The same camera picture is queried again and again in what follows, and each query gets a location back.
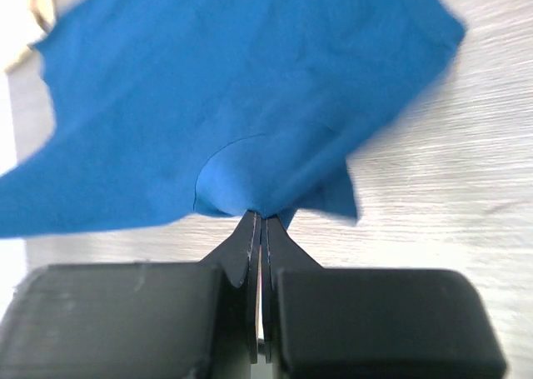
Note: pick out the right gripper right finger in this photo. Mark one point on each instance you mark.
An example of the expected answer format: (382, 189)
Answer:
(370, 322)

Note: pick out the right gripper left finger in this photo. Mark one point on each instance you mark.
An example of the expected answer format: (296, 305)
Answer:
(139, 320)

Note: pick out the dark blue t shirt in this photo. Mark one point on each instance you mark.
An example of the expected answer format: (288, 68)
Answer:
(165, 108)

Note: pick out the folded beige t shirt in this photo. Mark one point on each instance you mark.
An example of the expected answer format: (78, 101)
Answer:
(23, 22)

